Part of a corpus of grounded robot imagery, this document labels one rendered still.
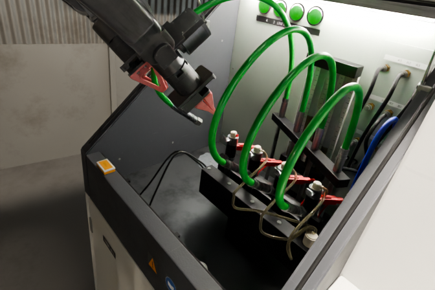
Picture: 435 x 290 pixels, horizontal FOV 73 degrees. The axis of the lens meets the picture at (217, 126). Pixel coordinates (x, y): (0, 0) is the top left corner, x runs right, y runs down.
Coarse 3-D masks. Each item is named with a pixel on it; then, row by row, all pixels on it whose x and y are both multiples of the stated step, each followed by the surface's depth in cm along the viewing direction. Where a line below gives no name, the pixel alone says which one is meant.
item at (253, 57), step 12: (276, 36) 56; (264, 48) 54; (312, 48) 66; (252, 60) 54; (240, 72) 53; (312, 72) 70; (228, 96) 53; (216, 108) 54; (300, 108) 76; (216, 120) 54; (300, 120) 77; (216, 156) 58; (228, 168) 63
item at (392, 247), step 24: (432, 120) 45; (432, 144) 45; (408, 168) 47; (432, 168) 45; (408, 192) 48; (432, 192) 45; (384, 216) 50; (408, 216) 48; (432, 216) 45; (360, 240) 53; (384, 240) 50; (408, 240) 48; (432, 240) 45; (360, 264) 53; (384, 264) 50; (408, 264) 48; (432, 264) 45; (360, 288) 53; (384, 288) 50; (408, 288) 48; (432, 288) 45
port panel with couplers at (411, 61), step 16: (384, 48) 69; (400, 48) 67; (416, 48) 65; (384, 64) 70; (400, 64) 68; (416, 64) 65; (384, 80) 71; (400, 80) 69; (416, 80) 66; (384, 96) 72; (400, 96) 69; (368, 112) 75; (384, 112) 70; (368, 144) 77
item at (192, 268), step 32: (96, 160) 82; (96, 192) 84; (128, 192) 72; (128, 224) 70; (160, 224) 64; (160, 256) 61; (192, 256) 58; (160, 288) 65; (192, 288) 53; (224, 288) 53
